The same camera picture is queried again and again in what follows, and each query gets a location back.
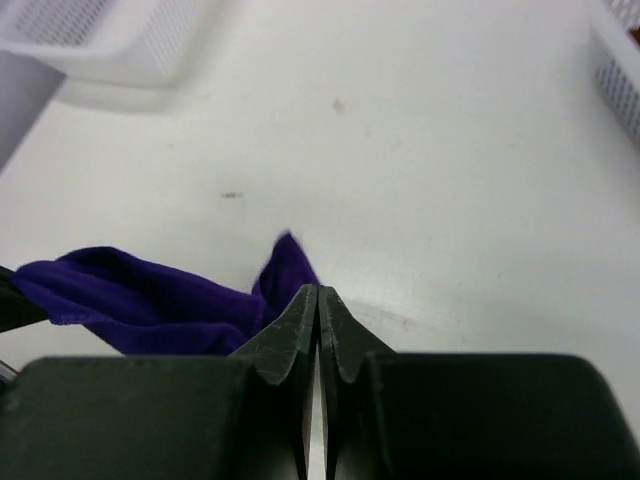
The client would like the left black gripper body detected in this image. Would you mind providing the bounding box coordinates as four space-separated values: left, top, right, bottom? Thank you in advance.
1 267 48 333

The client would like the right white plastic basket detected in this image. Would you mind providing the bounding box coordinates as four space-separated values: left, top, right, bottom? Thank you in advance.
589 0 639 145

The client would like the left white plastic basket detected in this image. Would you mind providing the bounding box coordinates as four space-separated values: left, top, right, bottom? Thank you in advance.
1 0 213 87

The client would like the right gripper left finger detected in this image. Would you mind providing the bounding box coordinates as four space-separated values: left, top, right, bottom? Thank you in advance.
1 286 318 479

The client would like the white plastic basket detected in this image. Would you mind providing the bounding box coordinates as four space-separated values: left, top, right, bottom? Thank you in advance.
589 0 639 145
1 0 213 87

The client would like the purple towel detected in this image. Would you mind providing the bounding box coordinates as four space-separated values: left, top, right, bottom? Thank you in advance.
9 233 319 356

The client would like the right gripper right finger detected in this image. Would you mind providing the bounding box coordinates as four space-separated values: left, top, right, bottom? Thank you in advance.
318 287 639 479

